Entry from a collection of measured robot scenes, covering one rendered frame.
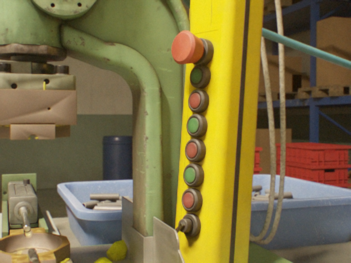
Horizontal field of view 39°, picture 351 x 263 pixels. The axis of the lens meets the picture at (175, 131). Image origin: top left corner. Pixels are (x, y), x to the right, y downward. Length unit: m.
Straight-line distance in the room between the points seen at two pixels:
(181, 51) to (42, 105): 0.17
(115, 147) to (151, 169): 6.92
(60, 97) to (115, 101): 8.49
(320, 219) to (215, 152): 0.45
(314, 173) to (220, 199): 3.77
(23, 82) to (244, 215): 0.30
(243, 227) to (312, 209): 0.38
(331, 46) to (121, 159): 3.43
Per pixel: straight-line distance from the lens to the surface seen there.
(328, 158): 4.42
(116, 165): 7.55
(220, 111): 0.58
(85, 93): 8.94
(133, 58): 0.61
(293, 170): 4.55
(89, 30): 0.62
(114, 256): 0.70
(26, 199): 0.86
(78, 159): 8.93
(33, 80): 0.57
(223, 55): 0.59
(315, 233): 1.00
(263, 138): 8.40
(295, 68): 8.39
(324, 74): 6.92
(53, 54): 0.59
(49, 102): 0.54
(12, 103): 0.54
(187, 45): 0.58
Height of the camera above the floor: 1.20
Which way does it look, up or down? 1 degrees down
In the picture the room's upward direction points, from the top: straight up
